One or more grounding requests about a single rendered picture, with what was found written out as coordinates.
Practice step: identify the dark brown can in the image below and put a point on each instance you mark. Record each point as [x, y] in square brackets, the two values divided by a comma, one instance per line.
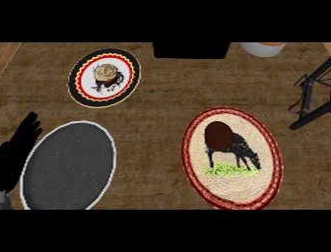
[217, 136]

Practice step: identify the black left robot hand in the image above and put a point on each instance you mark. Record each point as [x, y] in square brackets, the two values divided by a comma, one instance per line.
[13, 147]

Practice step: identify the dark grey oval placemat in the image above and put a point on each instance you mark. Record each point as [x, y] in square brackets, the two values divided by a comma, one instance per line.
[68, 167]

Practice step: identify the tan frosted cupcake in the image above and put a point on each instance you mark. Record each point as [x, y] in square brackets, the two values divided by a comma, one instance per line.
[108, 75]

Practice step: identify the white round pot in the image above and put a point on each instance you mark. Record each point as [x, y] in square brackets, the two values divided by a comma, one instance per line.
[263, 50]

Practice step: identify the black box appliance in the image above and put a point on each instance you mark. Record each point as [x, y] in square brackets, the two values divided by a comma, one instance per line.
[191, 50]

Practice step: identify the black rimmed round placemat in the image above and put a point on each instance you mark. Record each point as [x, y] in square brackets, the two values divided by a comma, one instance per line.
[83, 90]

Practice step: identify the red rimmed woven horse placemat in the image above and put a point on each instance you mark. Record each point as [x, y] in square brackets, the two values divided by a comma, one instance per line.
[235, 183]

